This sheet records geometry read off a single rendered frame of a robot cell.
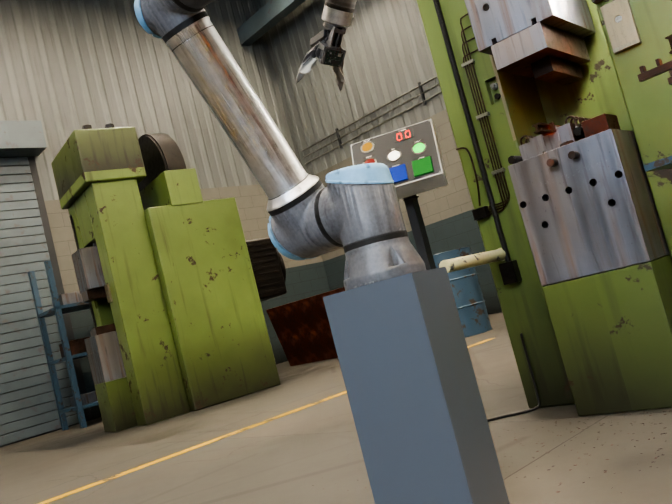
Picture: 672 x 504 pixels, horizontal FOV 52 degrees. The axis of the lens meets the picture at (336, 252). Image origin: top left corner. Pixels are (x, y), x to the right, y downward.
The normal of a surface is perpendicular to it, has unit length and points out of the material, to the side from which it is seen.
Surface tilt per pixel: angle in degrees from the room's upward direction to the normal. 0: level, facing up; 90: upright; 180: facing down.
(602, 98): 90
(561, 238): 90
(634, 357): 90
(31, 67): 90
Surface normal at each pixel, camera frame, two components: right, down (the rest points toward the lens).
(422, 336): -0.47, 0.04
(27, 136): 0.64, -0.23
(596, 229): -0.64, 0.10
